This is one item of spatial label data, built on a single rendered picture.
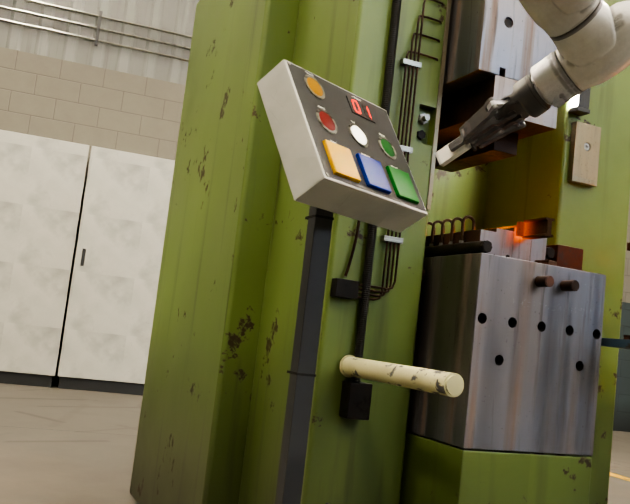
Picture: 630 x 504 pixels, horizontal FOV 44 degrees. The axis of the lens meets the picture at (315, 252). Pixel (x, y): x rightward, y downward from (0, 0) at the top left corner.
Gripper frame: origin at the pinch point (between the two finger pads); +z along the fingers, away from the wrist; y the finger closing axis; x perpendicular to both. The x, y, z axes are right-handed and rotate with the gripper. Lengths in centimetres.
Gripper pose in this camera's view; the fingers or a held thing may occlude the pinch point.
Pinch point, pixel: (453, 150)
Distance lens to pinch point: 156.8
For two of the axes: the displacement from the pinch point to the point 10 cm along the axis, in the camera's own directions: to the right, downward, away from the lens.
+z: -7.1, 4.8, 5.2
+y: 6.5, 1.6, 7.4
